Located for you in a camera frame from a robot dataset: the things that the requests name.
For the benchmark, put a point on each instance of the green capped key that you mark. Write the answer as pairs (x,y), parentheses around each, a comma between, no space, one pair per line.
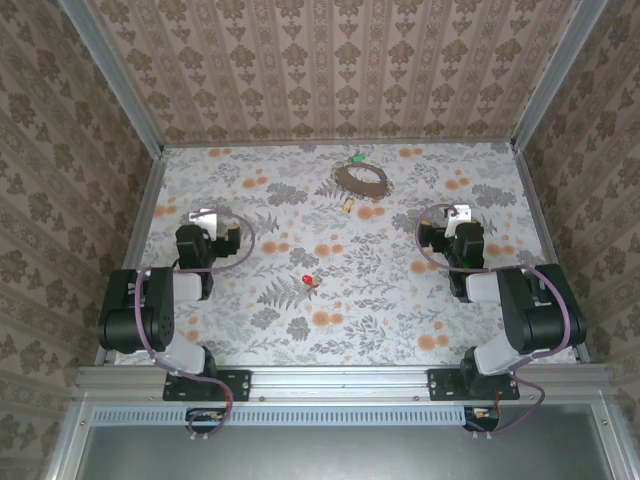
(356,158)

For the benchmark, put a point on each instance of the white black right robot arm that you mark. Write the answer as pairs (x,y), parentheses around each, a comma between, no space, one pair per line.
(545,320)

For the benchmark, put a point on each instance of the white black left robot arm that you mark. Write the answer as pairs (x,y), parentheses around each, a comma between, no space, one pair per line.
(125,310)

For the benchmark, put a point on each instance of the floral patterned table cover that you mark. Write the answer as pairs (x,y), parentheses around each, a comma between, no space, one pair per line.
(300,175)

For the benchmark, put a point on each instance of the grey metal panel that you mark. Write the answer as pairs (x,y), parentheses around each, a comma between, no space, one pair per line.
(340,455)

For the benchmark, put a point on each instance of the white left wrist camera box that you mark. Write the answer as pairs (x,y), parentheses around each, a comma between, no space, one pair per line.
(205,220)

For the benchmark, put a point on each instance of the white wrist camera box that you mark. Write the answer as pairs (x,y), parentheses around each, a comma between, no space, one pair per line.
(462,212)
(205,220)

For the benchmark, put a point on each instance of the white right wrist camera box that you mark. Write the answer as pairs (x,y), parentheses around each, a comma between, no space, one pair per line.
(462,212)

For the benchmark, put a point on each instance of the aluminium table side rail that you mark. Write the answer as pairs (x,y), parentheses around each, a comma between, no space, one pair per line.
(142,225)
(542,225)

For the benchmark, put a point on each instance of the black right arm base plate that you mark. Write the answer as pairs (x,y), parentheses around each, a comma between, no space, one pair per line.
(442,385)

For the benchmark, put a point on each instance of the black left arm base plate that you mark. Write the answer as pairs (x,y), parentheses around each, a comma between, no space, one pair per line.
(235,385)

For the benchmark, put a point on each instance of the aluminium corner post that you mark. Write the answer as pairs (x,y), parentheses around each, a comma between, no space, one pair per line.
(557,75)
(121,85)

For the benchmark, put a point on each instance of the aluminium mounting rail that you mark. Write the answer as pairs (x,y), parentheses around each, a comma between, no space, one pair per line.
(340,385)

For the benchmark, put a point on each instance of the aluminium frame bar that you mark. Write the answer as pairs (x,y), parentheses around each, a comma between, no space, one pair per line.
(67,445)
(607,440)

